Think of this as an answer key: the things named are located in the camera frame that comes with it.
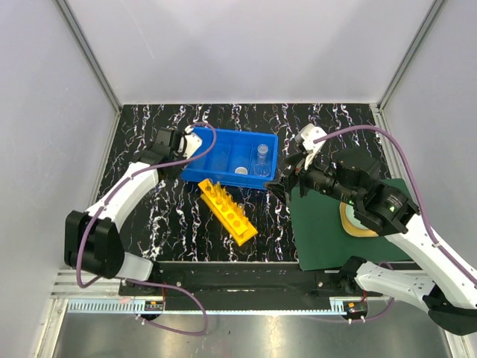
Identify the yellow test tube rack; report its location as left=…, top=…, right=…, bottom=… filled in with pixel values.
left=198, top=179, right=258, bottom=246

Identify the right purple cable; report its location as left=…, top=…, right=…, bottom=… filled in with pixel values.
left=305, top=125, right=477, bottom=324

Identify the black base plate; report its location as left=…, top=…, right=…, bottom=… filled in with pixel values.
left=111, top=260, right=384, bottom=299

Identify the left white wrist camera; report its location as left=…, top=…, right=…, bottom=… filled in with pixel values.
left=178, top=126, right=203, bottom=159

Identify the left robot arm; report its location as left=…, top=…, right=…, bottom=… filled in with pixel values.
left=64, top=129, right=202, bottom=295

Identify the aluminium frame rail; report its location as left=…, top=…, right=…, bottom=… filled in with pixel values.
left=51, top=0, right=122, bottom=113

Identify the white round cap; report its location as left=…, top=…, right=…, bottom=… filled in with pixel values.
left=235, top=166, right=248, bottom=175

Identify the clear round flask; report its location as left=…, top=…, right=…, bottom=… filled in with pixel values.
left=253, top=163, right=271, bottom=177

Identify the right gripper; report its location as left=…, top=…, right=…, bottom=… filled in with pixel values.
left=263, top=146, right=361, bottom=207

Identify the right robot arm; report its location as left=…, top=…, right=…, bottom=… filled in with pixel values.
left=265, top=148, right=476, bottom=336

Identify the green mat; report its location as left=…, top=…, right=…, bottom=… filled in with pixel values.
left=288, top=187, right=410, bottom=271

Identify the pale green bowl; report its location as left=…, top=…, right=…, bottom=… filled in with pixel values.
left=344, top=204, right=365, bottom=230

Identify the small clear vial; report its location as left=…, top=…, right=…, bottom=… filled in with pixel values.
left=256, top=143, right=269, bottom=165

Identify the blue plastic compartment bin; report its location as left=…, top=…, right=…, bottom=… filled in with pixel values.
left=181, top=127, right=279, bottom=189

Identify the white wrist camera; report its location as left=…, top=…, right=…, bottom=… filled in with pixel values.
left=178, top=126, right=203, bottom=159
left=295, top=123, right=327, bottom=170

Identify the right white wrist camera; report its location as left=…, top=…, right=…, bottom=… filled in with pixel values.
left=295, top=123, right=327, bottom=170

